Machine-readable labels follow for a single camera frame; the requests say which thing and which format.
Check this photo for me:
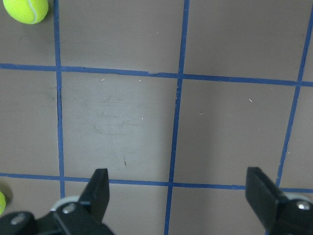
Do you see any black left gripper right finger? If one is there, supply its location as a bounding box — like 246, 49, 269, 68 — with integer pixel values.
245, 167, 313, 235

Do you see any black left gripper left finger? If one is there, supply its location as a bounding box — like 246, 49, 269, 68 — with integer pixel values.
53, 169, 110, 235

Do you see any tennis ball front left corner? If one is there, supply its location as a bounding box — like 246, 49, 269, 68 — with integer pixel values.
0, 191, 6, 215

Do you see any tennis ball near left gripper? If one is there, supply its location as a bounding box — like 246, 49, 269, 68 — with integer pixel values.
2, 0, 49, 24

